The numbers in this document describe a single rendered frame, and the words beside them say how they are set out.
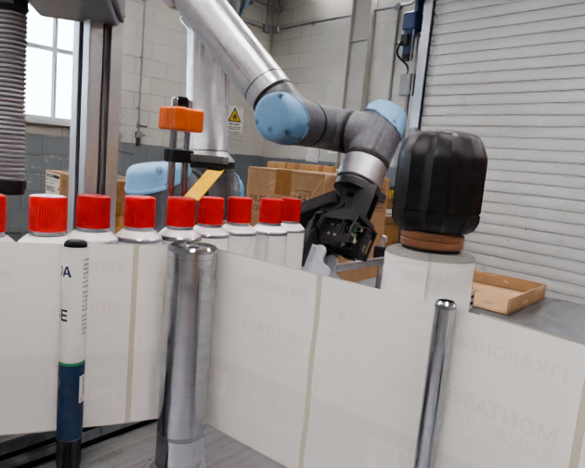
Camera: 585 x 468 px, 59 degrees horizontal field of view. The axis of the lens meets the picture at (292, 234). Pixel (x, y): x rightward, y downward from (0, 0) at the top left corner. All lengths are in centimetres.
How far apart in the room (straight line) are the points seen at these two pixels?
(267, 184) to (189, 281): 89
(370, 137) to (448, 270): 42
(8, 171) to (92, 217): 11
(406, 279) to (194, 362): 20
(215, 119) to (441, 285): 68
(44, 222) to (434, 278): 36
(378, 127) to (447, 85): 468
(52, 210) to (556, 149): 467
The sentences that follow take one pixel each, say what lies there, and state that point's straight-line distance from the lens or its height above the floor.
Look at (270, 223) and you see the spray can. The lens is 71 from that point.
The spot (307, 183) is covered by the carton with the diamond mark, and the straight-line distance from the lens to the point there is 118.
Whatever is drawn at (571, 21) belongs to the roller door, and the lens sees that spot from 516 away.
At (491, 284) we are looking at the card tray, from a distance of 164.
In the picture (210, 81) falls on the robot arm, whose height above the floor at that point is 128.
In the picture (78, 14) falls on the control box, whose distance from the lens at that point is 70.
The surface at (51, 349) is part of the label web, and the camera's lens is 43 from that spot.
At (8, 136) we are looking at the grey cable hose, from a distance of 62.
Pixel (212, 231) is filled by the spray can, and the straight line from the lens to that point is 64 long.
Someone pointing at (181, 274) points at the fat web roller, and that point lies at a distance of 38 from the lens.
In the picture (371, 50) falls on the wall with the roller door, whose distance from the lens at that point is 637.
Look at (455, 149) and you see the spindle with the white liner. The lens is 47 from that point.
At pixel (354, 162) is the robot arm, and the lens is 84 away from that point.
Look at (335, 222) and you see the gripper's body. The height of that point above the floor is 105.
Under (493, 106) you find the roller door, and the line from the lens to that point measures 526.
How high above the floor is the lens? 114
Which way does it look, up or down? 8 degrees down
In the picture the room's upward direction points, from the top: 5 degrees clockwise
